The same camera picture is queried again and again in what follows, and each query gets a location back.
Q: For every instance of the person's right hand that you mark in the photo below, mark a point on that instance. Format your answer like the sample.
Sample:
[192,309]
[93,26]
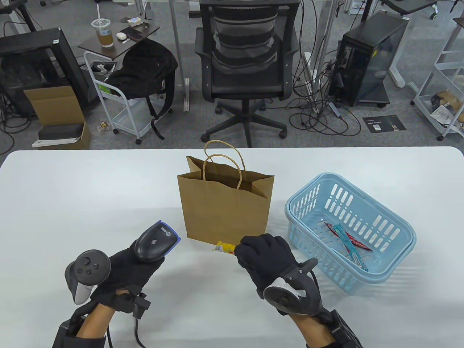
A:
[268,253]

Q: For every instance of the person's left hand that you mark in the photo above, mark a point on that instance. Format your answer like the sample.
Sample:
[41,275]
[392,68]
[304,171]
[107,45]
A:
[127,272]

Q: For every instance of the grey hand controller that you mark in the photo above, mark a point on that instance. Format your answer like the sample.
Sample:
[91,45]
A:
[87,268]
[286,297]

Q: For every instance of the black barcode scanner blue trim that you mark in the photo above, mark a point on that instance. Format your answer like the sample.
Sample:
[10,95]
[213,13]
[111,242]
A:
[156,241]

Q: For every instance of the yellow instant coffee powder package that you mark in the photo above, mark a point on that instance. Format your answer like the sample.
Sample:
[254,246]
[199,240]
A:
[224,247]

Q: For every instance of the brown paper bag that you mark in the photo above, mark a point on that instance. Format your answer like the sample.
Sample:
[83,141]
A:
[224,214]

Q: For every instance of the blue instant coffee powder package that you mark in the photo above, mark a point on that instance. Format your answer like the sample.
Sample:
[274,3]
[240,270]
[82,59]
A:
[344,237]

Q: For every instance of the red instant coffee powder package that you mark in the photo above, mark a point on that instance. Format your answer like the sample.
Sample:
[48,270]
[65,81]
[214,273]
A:
[359,243]

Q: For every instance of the person's left forearm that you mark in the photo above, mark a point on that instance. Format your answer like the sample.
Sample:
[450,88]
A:
[94,322]

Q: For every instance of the person's right forearm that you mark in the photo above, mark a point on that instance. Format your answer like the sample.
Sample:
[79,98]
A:
[311,330]

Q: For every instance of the light blue plastic basket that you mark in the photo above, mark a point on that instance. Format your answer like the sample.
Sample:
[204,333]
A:
[384,253]

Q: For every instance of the small snack wrapper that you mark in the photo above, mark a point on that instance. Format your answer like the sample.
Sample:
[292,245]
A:
[103,127]

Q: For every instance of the white rolling cart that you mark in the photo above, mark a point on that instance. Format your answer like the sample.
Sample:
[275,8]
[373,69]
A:
[127,119]

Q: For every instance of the black mesh office chair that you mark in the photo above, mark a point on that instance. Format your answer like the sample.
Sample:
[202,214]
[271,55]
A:
[246,83]

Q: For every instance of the black booklet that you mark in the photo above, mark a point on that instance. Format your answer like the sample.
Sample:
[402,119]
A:
[384,124]

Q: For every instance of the open cardboard box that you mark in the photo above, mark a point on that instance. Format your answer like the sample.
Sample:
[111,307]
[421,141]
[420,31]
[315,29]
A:
[54,105]

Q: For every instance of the black backpack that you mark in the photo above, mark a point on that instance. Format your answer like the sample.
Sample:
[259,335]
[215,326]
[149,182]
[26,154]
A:
[145,69]

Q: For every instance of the power strip with plugs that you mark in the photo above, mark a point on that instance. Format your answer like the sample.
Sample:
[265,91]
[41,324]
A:
[103,67]

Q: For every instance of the black computer tower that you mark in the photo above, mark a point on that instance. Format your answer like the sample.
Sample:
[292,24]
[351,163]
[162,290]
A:
[362,54]

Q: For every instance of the white desk leg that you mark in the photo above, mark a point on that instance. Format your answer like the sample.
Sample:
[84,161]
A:
[175,36]
[397,72]

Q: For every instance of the small brown side table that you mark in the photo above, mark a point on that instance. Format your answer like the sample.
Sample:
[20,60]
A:
[90,47]

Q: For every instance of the white computer mouse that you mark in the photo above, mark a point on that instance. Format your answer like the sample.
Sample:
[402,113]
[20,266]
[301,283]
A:
[121,36]

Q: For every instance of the plastic iced drink cup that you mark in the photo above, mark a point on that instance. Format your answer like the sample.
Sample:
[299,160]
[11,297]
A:
[105,36]

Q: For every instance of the black phone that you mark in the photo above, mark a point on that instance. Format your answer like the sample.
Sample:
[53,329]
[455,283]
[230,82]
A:
[132,33]

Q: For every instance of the small cardboard packet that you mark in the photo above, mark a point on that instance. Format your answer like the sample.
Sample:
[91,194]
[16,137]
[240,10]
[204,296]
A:
[134,21]

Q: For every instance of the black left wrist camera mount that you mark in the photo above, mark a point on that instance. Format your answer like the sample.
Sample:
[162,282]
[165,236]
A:
[72,340]

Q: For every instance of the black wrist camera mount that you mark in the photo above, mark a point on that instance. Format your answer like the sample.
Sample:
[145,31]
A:
[72,340]
[344,330]

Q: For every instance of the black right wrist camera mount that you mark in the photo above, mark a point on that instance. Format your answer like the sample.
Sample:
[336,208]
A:
[344,330]

